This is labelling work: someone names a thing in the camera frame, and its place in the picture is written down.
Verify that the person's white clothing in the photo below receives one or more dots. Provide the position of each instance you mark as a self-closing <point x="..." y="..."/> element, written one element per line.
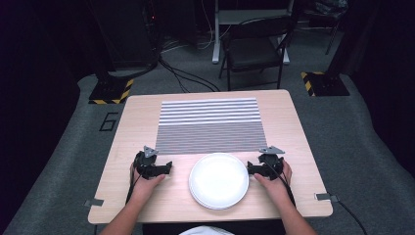
<point x="205" y="231"/>

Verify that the striped grey placemat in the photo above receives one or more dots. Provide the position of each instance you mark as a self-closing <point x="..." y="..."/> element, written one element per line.
<point x="210" y="129"/>

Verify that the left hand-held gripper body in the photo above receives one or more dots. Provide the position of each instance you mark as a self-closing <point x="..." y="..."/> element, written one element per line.
<point x="146" y="164"/>

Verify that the white plate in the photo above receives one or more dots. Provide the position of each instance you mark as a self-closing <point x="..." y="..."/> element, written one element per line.
<point x="218" y="178"/>
<point x="218" y="208"/>

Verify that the grey tape strip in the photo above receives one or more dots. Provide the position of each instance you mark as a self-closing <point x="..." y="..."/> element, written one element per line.
<point x="326" y="197"/>
<point x="94" y="202"/>

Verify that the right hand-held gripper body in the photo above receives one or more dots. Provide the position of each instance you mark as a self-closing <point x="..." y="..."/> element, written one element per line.
<point x="270" y="163"/>

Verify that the black equipment cabinet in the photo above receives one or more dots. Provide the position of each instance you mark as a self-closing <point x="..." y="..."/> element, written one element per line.
<point x="130" y="32"/>

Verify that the black stand base striped edge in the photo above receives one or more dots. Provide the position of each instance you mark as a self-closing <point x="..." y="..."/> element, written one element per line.
<point x="109" y="91"/>
<point x="326" y="84"/>

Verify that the person's right hand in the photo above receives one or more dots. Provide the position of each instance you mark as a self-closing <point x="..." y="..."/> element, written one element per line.
<point x="272" y="187"/>

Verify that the white desk frame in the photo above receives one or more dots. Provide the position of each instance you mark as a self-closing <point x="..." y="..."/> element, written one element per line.
<point x="216" y="39"/>

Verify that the black folding chair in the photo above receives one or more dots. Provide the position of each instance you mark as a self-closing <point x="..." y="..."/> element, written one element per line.
<point x="253" y="49"/>

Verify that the dark chair with clutter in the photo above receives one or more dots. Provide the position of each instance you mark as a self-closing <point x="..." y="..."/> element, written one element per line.
<point x="328" y="16"/>

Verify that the person's left hand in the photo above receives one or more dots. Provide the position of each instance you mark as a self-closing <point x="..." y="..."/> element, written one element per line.
<point x="145" y="186"/>

